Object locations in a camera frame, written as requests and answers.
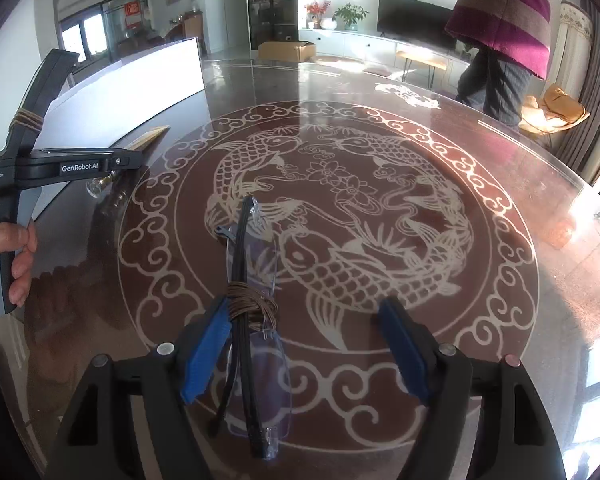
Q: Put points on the tan rubber band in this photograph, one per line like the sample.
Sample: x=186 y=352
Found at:
x=27 y=120

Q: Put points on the brown rubber band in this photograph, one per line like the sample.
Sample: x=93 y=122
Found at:
x=247 y=305

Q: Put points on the white low cabinet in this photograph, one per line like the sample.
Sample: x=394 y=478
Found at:
x=350 y=42

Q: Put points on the small glass bottle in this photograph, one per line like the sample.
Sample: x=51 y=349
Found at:
x=97 y=187

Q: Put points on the white foam board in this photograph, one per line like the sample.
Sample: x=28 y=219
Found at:
x=130 y=90

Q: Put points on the red flower arrangement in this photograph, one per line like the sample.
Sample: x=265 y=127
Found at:
x=314 y=9

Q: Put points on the wooden strip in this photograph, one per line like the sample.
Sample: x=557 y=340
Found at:
x=150 y=137

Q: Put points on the brown cardboard box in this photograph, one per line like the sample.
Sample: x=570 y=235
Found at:
x=285 y=51

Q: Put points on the dark glass display cabinet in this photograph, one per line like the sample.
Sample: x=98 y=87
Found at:
x=272 y=5

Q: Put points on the white cloth-covered standing appliance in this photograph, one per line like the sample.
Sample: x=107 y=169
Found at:
x=572 y=45

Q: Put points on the grey curtain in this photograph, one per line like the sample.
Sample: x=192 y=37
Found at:
x=597 y=85

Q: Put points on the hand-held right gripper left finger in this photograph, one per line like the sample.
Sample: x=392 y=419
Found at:
x=205 y=350

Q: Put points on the red window poster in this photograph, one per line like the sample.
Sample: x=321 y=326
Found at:
x=132 y=10

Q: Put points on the tan lounge chair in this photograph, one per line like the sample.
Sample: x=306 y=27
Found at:
x=560 y=105

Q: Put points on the white round vase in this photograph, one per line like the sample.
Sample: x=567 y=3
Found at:
x=329 y=24

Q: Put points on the green potted plant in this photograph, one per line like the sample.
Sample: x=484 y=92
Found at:
x=350 y=14

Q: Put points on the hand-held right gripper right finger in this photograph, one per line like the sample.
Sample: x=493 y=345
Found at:
x=405 y=350

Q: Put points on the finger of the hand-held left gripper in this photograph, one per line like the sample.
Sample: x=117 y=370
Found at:
x=125 y=162
x=55 y=70

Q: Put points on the wooden bench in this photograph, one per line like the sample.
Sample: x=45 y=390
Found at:
x=420 y=60

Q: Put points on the wooden side cabinet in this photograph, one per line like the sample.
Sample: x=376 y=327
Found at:
x=192 y=25

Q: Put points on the person's left hand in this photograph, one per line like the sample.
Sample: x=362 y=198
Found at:
x=10 y=240

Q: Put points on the rimless eyeglasses black temples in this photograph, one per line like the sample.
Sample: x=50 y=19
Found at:
x=242 y=260

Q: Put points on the black television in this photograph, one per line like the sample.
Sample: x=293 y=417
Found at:
x=410 y=20

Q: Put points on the patterned glass desktop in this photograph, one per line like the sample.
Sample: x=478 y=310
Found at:
x=555 y=310

